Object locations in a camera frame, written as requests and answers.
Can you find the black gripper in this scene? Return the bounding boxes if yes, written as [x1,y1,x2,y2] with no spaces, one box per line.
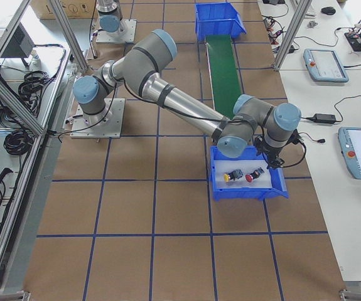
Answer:
[255,134,301,169]

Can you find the red push button switch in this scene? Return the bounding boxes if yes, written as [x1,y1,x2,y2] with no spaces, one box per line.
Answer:
[245,167,264,182]

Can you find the yellow push button switch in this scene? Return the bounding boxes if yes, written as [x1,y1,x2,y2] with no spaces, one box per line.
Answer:
[224,169,244,182]

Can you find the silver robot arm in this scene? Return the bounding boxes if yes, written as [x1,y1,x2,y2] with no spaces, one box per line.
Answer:
[96,0,124,34]
[73,29,301,169]

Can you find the black power adapter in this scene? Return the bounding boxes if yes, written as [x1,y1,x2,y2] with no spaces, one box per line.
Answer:
[313,114,337,124]

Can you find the green conveyor belt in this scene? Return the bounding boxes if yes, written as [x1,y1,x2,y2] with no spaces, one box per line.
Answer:
[205,35,241,119]

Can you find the teach pendant far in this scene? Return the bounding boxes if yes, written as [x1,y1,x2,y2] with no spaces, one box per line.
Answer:
[303,49,349,83]

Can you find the blue bin with foam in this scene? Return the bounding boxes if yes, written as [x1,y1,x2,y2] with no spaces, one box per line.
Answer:
[195,2,247,41]

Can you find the cardboard box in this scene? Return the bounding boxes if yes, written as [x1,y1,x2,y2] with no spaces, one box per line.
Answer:
[30,0,95,19]

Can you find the aluminium frame post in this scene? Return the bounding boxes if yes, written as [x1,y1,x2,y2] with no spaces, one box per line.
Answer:
[272,0,311,71]

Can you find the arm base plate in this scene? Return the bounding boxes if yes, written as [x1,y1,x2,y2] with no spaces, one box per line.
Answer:
[69,98,126,139]
[96,19,137,44]

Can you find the aluminium frame structure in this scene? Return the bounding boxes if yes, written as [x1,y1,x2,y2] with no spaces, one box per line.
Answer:
[0,1,87,296]

